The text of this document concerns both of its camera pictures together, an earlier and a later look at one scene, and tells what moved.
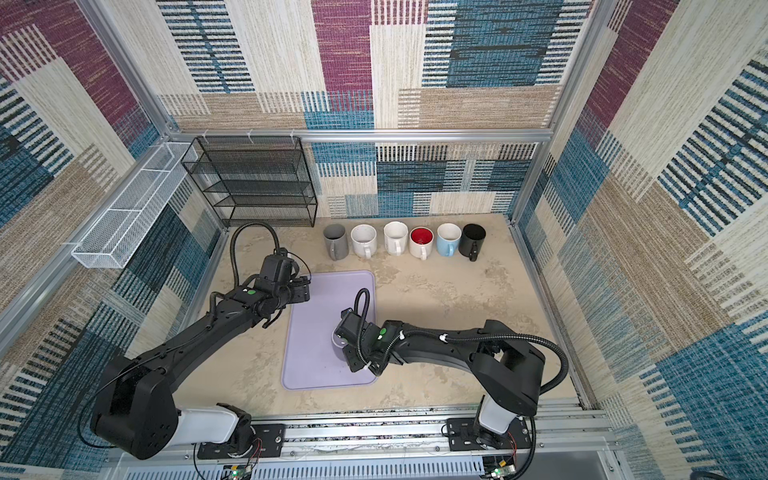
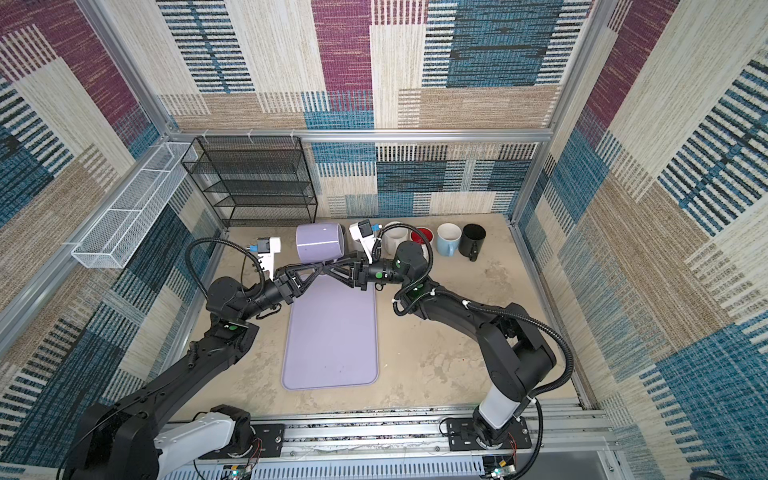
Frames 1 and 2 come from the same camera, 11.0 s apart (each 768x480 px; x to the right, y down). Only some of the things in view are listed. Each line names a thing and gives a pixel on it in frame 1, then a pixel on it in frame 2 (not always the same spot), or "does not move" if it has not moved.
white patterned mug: [396, 237] does not move
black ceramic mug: [471, 240] does not move
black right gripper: [354, 362] → [360, 265]
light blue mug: [447, 238] does not move
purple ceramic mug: [339, 343] → [319, 242]
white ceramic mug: [421, 242] does not move
